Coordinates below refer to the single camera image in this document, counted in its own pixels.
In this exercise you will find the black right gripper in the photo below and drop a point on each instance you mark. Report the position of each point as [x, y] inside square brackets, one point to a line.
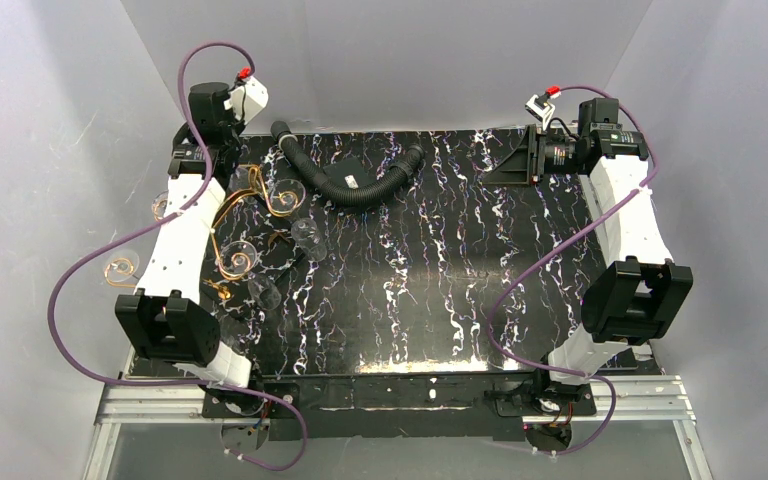
[531, 155]

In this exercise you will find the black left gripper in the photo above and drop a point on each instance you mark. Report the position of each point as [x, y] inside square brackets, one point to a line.
[226, 157]

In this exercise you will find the clear tumbler glass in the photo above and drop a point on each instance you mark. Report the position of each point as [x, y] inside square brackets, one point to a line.
[298, 212]

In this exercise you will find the clear stemmed wine glass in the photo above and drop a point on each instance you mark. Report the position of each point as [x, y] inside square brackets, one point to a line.
[121, 268]

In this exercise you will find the tall clear flute front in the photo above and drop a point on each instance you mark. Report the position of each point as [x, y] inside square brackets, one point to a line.
[263, 291]

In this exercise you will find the tall clear flute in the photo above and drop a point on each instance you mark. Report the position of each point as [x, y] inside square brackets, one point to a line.
[245, 181]
[263, 291]

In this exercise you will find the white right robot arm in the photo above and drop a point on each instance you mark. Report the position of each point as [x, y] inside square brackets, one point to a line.
[642, 288]

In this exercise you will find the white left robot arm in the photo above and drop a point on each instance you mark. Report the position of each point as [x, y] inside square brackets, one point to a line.
[163, 318]

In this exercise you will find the black marble rack base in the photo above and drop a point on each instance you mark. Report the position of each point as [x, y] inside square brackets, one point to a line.
[249, 220]

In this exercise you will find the black box with label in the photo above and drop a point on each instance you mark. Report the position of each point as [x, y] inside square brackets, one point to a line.
[348, 173]

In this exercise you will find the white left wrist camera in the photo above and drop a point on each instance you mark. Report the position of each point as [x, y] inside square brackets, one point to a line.
[248, 97]

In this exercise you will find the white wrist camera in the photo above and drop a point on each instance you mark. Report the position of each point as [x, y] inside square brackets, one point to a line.
[248, 97]
[540, 106]

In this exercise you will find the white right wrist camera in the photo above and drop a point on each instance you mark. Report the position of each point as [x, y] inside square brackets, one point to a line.
[540, 106]

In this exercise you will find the gold wire glass rack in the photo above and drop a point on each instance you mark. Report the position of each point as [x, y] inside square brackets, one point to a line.
[187, 224]

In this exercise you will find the aluminium frame rail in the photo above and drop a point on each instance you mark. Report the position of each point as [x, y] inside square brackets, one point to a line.
[651, 397]

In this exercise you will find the black front mounting rail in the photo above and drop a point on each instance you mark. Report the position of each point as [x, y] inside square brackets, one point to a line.
[409, 405]

